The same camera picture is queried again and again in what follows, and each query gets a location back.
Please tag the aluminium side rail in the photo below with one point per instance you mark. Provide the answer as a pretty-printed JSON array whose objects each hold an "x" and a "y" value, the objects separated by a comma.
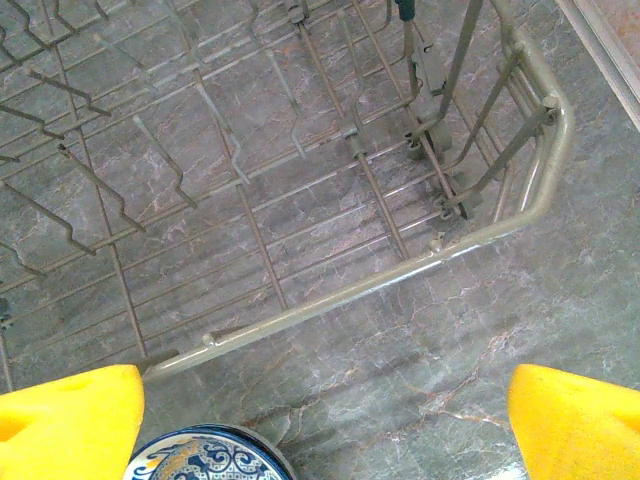
[{"x": 610, "y": 45}]

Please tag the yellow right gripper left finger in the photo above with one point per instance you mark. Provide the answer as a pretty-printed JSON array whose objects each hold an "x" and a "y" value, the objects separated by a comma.
[{"x": 65, "y": 430}]

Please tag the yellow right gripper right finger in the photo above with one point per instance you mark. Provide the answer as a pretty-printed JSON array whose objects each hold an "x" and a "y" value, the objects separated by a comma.
[{"x": 575, "y": 435}]

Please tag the blue patterned bowl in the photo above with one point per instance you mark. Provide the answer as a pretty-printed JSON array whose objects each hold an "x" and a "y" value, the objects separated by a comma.
[{"x": 210, "y": 460}]

